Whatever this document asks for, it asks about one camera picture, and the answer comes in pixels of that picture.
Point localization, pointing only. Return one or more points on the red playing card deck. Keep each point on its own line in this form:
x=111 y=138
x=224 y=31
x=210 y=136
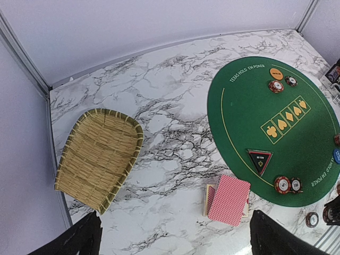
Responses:
x=229 y=200

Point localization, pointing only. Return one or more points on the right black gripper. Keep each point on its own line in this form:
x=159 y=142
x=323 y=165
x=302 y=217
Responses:
x=331 y=213

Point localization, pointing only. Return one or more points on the round green poker mat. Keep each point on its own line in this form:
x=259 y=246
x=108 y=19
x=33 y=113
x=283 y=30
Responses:
x=298 y=125

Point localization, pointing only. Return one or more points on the red chips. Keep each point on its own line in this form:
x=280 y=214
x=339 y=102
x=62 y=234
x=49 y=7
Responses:
x=282 y=185
x=276 y=86
x=337 y=139

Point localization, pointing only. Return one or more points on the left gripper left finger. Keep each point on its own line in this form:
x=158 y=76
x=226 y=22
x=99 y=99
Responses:
x=84 y=237

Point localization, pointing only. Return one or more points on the black poker chip stack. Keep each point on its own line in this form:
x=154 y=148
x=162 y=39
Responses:
x=312 y=219

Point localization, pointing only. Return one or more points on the orange big blind button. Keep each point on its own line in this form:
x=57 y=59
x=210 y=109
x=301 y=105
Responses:
x=276 y=74

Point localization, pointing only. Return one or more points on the woven bamboo tray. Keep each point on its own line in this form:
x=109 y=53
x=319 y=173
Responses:
x=98 y=156

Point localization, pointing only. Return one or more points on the triangular all-in dealer button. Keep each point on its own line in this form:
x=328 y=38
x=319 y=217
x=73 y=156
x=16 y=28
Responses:
x=260 y=159

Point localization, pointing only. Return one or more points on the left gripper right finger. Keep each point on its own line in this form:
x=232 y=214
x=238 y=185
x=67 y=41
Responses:
x=268 y=237

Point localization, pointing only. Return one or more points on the blue small blind button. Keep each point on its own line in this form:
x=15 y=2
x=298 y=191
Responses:
x=336 y=155

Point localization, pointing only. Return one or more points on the red poker chip stack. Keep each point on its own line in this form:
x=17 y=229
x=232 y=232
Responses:
x=338 y=188

